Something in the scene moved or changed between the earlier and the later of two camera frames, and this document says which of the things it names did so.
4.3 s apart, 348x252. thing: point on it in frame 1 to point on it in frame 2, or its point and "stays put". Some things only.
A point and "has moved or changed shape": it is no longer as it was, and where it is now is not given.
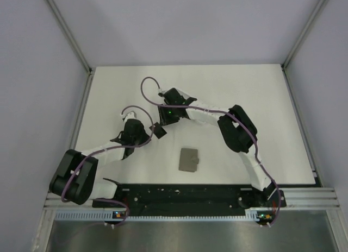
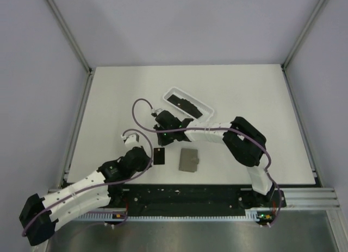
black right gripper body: [168, 115] to [165, 138]
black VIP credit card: [158, 131] has moved or changed shape
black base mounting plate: [189, 200] stays put
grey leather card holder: [188, 159] stays put
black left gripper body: [142, 137] to [142, 167]
